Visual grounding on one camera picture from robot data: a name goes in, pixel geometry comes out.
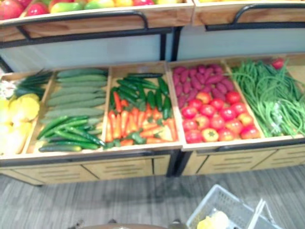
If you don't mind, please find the white plastic shopping basket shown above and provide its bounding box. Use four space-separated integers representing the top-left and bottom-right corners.
185 184 284 229

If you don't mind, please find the yellow vegetable in basket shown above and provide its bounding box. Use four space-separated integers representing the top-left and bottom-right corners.
197 211 230 229

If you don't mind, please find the dark green slim cucumber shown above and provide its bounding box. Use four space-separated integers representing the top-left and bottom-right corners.
118 86 140 99
155 88 163 112
163 95 172 120
116 80 143 93
53 130 100 150
109 87 118 110
44 115 90 136
37 116 70 140
158 77 170 96
64 126 106 146
127 73 163 79
38 145 82 153
123 76 158 88
118 92 139 106
147 90 156 110

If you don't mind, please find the pale green large cucumber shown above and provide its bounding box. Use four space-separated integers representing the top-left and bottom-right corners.
56 68 109 78
59 81 107 88
44 107 105 119
46 94 106 107
51 86 105 97
56 75 108 83
39 116 103 125

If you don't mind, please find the wooden two-tier produce stand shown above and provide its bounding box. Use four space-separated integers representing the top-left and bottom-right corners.
166 0 305 177
0 0 195 187

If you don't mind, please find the green long bean pile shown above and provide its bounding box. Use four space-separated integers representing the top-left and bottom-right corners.
230 59 305 139

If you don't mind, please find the green yellow mango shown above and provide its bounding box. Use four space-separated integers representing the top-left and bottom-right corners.
50 1 84 14
84 0 115 10

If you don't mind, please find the dark green scallion bunch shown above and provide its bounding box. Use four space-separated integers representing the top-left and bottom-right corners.
13 69 53 99

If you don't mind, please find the flowering chive bunch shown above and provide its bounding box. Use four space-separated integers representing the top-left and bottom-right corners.
262 100 288 137

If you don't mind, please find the yellow squash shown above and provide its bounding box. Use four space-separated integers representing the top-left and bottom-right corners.
0 99 13 125
9 93 41 123
0 121 33 155

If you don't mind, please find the white garlic pile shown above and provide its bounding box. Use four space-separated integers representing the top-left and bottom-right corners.
0 80 19 99

